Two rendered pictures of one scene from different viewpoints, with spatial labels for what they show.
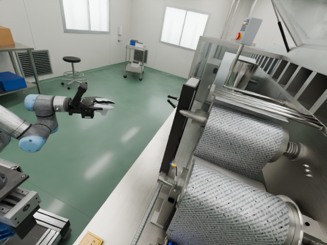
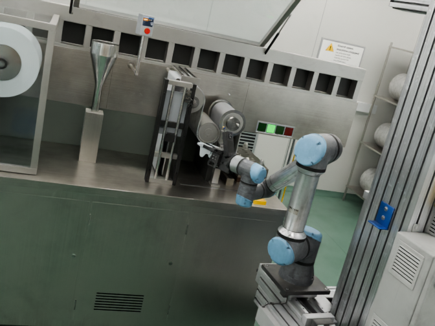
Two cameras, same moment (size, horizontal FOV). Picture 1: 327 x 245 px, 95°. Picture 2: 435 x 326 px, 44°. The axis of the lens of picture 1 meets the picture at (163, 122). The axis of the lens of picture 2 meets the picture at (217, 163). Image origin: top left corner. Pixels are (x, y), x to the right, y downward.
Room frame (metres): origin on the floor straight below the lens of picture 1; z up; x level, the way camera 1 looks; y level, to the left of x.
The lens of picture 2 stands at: (1.82, 2.33, 1.85)
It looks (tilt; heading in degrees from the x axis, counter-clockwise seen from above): 16 degrees down; 238
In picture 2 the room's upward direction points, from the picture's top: 13 degrees clockwise
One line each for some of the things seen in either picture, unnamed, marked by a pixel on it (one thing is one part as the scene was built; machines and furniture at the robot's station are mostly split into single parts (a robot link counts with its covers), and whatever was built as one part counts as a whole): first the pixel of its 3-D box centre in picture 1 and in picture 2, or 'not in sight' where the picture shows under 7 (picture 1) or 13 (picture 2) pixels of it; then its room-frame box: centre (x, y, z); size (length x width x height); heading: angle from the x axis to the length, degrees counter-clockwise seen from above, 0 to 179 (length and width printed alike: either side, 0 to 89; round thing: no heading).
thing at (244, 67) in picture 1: (243, 67); (104, 48); (0.96, -0.38, 1.50); 0.14 x 0.14 x 0.06
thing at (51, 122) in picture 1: (46, 123); (248, 192); (0.54, 0.55, 1.11); 0.11 x 0.08 x 0.11; 20
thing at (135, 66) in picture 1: (135, 60); not in sight; (4.93, 1.32, 0.51); 0.91 x 0.58 x 1.02; 10
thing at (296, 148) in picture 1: (285, 148); not in sight; (0.46, -0.45, 1.33); 0.07 x 0.07 x 0.07; 76
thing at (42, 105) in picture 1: (42, 103); (251, 171); (0.55, 0.56, 1.21); 0.11 x 0.08 x 0.09; 110
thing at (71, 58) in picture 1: (74, 73); not in sight; (3.22, 2.23, 0.31); 0.55 x 0.53 x 0.62; 166
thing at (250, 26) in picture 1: (246, 31); (145, 25); (0.81, -0.26, 1.66); 0.07 x 0.07 x 0.10; 4
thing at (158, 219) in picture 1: (164, 201); (220, 158); (0.33, -0.07, 1.05); 0.06 x 0.05 x 0.31; 76
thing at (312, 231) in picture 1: (308, 226); not in sight; (0.21, -0.40, 1.28); 0.06 x 0.05 x 0.02; 76
